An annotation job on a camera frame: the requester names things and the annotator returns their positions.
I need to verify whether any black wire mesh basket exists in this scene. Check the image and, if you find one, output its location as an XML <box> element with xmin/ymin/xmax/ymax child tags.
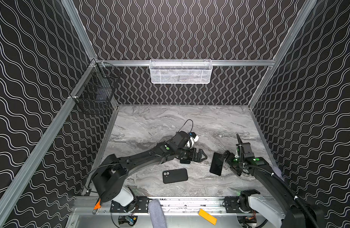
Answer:
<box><xmin>70</xmin><ymin>59</ymin><xmax>118</xmax><ymax>116</ymax></box>

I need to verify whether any grey cloth front rail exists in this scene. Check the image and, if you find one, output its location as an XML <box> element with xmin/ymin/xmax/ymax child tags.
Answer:
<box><xmin>148</xmin><ymin>200</ymin><xmax>167</xmax><ymax>228</ymax></box>

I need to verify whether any blue phone black screen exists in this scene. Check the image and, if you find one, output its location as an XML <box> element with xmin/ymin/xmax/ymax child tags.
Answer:
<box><xmin>180</xmin><ymin>159</ymin><xmax>191</xmax><ymax>164</ymax></box>

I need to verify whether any white wire mesh basket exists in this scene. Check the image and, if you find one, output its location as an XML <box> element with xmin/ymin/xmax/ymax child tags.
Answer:
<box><xmin>149</xmin><ymin>59</ymin><xmax>213</xmax><ymax>84</ymax></box>

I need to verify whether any yellow plastic piece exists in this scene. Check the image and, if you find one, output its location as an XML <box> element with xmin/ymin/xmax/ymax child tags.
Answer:
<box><xmin>198</xmin><ymin>209</ymin><xmax>217</xmax><ymax>225</ymax></box>

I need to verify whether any black phone case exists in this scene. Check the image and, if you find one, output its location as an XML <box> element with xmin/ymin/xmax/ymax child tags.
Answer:
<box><xmin>162</xmin><ymin>168</ymin><xmax>188</xmax><ymax>184</ymax></box>

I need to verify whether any grey cloth right side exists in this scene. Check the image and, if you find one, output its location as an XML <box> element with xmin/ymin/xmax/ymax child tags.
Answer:
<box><xmin>272</xmin><ymin>166</ymin><xmax>284</xmax><ymax>180</ymax></box>

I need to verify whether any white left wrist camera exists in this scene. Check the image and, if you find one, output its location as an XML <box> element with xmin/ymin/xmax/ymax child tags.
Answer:
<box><xmin>187</xmin><ymin>132</ymin><xmax>199</xmax><ymax>149</ymax></box>

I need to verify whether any orange handled tool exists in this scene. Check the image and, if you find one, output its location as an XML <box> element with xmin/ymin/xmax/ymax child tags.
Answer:
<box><xmin>92</xmin><ymin>199</ymin><xmax>101</xmax><ymax>215</ymax></box>

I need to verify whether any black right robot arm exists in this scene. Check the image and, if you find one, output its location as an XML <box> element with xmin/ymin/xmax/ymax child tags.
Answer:
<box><xmin>221</xmin><ymin>135</ymin><xmax>326</xmax><ymax>228</ymax></box>

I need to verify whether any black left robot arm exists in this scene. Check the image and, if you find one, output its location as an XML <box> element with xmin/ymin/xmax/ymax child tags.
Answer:
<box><xmin>90</xmin><ymin>131</ymin><xmax>208</xmax><ymax>206</ymax></box>

